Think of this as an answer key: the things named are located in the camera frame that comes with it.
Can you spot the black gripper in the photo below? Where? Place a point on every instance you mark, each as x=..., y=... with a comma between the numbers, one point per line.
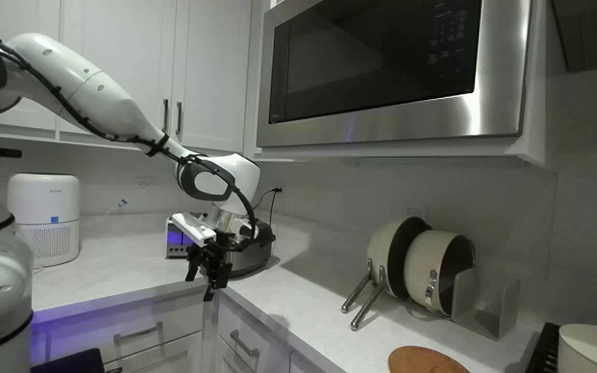
x=217, y=255

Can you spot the silver black rice cooker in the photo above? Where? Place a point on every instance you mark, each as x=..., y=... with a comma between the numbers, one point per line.
x=253, y=251

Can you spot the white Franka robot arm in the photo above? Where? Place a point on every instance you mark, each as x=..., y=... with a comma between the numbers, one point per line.
x=92, y=90

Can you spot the silver toaster with purple display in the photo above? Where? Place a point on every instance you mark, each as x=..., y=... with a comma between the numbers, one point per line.
x=176, y=242

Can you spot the white drawer front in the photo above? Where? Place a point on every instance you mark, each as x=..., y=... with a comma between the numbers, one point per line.
x=250, y=338
x=105, y=322

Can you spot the dark blue chair back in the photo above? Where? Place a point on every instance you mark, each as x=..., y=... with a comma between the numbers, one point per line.
x=71, y=363

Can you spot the white cylindrical air purifier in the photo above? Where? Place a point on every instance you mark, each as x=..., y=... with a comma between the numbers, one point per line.
x=42, y=213

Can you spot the large cream frying pan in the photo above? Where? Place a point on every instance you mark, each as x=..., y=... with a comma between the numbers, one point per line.
x=385, y=251

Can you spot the small cream saucepan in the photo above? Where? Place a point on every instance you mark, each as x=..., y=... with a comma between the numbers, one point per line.
x=430, y=265

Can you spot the round wooden board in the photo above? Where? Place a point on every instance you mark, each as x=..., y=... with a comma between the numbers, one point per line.
x=427, y=362

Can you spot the stainless steel microwave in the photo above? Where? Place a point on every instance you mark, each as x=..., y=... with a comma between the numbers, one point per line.
x=383, y=62

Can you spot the grey metal pan rack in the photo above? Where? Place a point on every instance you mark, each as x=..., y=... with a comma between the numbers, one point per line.
x=492, y=304

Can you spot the black stove top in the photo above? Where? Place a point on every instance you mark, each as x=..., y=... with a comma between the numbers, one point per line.
x=544, y=348

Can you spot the white pot with lid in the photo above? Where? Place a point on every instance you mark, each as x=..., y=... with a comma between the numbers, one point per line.
x=589, y=348

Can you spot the wall outlet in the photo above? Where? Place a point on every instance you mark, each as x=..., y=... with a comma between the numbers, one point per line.
x=122, y=205

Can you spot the white wall cabinet door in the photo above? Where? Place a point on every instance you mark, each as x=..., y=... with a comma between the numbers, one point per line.
x=213, y=68
x=134, y=49

